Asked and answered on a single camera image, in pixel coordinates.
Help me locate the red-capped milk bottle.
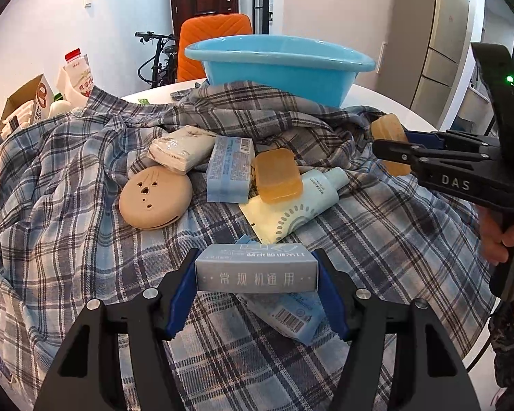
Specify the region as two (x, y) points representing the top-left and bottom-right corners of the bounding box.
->
(64, 49), (96, 97)

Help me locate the orange translucent soap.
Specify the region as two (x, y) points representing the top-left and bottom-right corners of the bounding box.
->
(370, 113), (412, 176)
(254, 149), (303, 204)

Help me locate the light blue carton box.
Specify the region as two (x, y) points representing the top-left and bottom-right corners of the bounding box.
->
(206, 136), (255, 204)

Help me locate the white tissue pack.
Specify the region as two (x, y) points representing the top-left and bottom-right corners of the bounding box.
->
(148, 125), (217, 175)

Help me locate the beige round case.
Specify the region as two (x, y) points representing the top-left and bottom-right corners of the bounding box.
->
(119, 165), (193, 229)

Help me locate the white round container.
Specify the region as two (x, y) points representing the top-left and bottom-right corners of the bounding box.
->
(47, 100), (73, 118)

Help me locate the grey carton box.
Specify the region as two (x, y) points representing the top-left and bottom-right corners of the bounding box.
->
(195, 242), (320, 294)

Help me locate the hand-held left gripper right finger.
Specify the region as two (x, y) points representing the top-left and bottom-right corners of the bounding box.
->
(315, 249), (482, 411)

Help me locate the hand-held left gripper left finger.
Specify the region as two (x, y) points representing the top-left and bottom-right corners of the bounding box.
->
(33, 248), (200, 411)

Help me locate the cardboard pretzel-print box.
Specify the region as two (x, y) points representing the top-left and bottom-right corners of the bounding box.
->
(0, 74), (56, 131)

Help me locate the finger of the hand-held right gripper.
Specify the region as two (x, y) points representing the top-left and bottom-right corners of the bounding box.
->
(372, 139), (438, 176)
(403, 128), (502, 151)

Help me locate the beige tall cabinet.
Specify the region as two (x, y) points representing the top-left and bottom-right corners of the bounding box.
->
(411, 0), (476, 116)

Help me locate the yellow sachet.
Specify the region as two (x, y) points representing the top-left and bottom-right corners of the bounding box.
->
(239, 197), (292, 244)

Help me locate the orange quilted chair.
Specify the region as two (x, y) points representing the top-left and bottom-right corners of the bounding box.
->
(176, 14), (254, 83)

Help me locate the black electric bicycle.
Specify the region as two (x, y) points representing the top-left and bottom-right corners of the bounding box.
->
(135, 31), (181, 88)

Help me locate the pale green lotion tube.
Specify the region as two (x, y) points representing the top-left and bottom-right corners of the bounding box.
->
(272, 167), (347, 244)

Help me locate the person's right hand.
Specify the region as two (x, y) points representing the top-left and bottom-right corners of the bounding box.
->
(477, 210), (514, 264)

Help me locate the blue barcode packet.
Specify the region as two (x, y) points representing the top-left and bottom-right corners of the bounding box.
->
(235, 292), (326, 345)

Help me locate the black-framed glass door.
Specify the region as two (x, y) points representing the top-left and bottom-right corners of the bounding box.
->
(253, 0), (275, 35)

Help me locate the blue plaid shirt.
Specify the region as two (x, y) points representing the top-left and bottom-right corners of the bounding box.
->
(0, 81), (504, 411)

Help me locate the blue plastic basin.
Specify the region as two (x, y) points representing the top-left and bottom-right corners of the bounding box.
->
(184, 35), (377, 108)

